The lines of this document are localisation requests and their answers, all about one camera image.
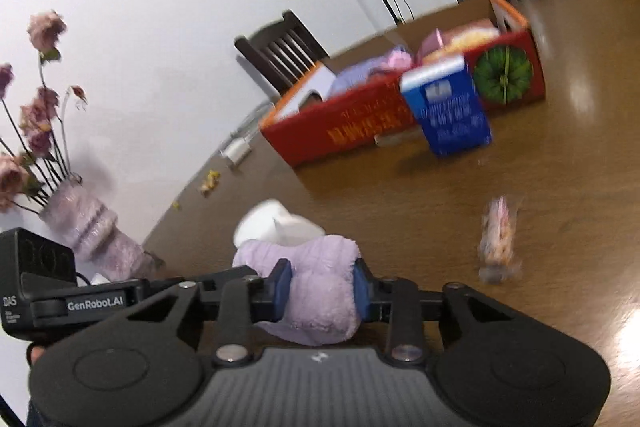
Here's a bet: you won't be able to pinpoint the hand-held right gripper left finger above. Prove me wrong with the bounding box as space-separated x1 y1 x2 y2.
127 257 293 368

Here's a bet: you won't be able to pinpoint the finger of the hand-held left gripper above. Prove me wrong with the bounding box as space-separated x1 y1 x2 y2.
145 272 261 304

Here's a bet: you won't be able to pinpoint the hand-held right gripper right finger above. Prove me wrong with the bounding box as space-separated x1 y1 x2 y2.
351 259 516 365

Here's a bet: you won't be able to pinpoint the purple fluffy towel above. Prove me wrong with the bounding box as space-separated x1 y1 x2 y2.
232 234 361 347

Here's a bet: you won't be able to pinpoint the white round foam sponge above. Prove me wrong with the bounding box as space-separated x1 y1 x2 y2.
232 199 327 258

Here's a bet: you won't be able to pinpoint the red orange cardboard box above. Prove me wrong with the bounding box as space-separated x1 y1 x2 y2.
259 0 547 168

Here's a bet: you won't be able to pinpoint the blue tissue box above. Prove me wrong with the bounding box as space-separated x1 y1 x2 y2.
400 55 493 158

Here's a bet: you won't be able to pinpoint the purple woven cloth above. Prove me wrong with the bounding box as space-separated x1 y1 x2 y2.
327 59 396 98

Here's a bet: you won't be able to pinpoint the pink plastic item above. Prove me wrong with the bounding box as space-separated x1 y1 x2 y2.
382 47 413 74

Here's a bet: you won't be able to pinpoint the pale purple textured vase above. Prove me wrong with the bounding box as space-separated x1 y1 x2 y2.
39 184 166 283

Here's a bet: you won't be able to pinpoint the white charger plug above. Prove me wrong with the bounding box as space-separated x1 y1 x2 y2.
220 138 254 168

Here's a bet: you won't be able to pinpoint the pink wrapped packet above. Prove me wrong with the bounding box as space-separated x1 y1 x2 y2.
477 196 524 283

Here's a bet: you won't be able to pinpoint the dried pink roses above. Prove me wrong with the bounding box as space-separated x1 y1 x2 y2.
0 9 118 215

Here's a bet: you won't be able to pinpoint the white charging cable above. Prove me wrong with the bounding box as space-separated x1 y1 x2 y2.
232 102 277 142

